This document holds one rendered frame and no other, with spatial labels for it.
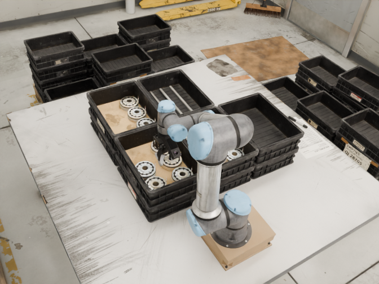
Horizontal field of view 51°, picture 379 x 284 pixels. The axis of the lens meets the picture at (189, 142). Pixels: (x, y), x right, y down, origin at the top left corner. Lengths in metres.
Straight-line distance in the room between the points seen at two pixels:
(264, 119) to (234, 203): 0.84
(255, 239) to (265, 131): 0.69
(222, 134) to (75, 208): 0.95
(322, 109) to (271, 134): 1.15
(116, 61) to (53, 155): 1.32
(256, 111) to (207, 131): 1.13
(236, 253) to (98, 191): 0.75
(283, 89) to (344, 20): 1.54
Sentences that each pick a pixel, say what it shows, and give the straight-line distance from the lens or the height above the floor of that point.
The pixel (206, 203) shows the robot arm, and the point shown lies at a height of 1.09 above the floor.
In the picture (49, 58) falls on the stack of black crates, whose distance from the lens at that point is 3.31.
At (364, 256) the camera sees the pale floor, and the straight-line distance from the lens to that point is 2.97.
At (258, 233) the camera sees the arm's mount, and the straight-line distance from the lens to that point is 1.82.
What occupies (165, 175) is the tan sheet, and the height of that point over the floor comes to 0.83.
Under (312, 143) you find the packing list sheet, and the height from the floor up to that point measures 0.70.
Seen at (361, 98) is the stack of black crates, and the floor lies 0.53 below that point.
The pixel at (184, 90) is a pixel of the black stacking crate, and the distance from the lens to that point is 2.45.
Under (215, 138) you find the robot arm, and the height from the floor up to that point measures 1.41.
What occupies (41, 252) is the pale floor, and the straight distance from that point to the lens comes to 2.73.
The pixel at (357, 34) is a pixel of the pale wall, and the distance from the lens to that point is 4.85.
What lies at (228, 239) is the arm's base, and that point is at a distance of 1.75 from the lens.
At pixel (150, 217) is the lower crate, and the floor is 0.74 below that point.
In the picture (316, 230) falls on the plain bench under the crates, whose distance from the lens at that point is 2.04.
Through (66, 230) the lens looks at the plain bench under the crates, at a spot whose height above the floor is 0.70.
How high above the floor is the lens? 2.26
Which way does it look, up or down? 43 degrees down
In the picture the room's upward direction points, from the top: 6 degrees clockwise
